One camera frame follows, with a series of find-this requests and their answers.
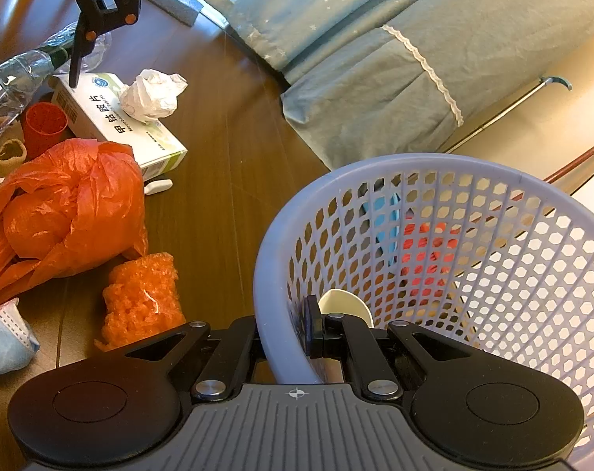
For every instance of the clear crushed plastic bottle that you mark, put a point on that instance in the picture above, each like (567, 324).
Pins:
(22, 75)

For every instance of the beige sock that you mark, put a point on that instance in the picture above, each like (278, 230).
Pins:
(13, 154)

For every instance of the small white capsule object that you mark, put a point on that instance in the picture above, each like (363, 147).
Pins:
(157, 186)

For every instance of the teal blue bed quilt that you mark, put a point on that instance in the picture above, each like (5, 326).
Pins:
(373, 77)

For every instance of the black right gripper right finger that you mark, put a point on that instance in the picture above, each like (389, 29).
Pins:
(374, 362)

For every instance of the reddish brown curved rod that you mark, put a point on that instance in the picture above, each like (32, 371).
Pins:
(568, 168)

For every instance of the white cup inside basket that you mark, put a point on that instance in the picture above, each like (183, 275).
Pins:
(339, 301)

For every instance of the blue white face mask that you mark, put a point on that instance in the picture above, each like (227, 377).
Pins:
(18, 344)

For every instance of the white paper ball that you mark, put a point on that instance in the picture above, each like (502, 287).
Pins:
(152, 96)

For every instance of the red plastic cup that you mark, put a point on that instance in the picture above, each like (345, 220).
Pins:
(43, 126)

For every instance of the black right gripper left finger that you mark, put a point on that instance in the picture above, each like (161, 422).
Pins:
(209, 365)

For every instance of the metal cane with teal handle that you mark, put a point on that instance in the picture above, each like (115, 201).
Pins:
(543, 82)

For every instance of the lavender perforated plastic basket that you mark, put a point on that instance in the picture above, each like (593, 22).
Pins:
(475, 251)

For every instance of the orange bubble wrap piece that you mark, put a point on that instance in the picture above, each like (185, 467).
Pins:
(141, 300)

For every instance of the white green medicine box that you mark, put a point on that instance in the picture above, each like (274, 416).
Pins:
(93, 110)

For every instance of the orange plastic bag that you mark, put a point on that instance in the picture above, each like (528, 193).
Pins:
(71, 209)

